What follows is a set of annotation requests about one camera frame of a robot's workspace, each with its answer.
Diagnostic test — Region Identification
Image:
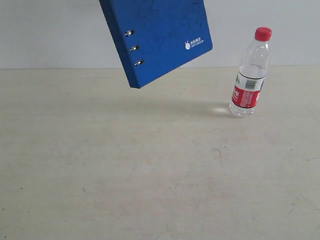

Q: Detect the blue ring binder notebook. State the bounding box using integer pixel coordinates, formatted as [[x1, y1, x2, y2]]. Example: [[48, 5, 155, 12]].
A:
[[99, 0, 213, 89]]

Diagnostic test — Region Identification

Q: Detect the clear plastic water bottle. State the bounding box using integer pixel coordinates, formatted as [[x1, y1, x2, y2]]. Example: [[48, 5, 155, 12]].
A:
[[229, 26, 272, 117]]

